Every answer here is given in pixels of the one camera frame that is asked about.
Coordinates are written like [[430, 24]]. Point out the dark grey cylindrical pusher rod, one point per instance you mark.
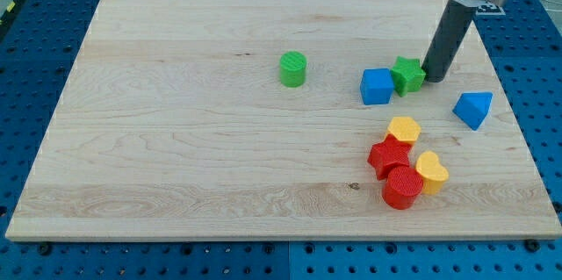
[[451, 30]]

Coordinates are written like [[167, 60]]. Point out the yellow heart block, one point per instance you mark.
[[433, 174]]

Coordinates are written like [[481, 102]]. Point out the green cylinder block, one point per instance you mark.
[[292, 67]]

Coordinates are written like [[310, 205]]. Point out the yellow hexagon block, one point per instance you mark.
[[404, 129]]

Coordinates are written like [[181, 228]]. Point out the red cylinder block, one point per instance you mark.
[[402, 187]]

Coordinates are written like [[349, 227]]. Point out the green star block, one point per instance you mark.
[[408, 75]]

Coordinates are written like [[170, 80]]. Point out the red star block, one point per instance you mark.
[[387, 155]]

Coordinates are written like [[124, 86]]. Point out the yellow black hazard tape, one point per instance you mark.
[[11, 11]]

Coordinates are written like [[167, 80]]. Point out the blue cube block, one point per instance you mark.
[[376, 86]]

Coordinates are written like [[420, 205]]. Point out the black white fiducial tag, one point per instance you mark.
[[488, 9]]

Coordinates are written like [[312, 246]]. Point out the light wooden board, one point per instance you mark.
[[173, 125]]

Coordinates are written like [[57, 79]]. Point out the blue triangle block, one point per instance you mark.
[[473, 107]]

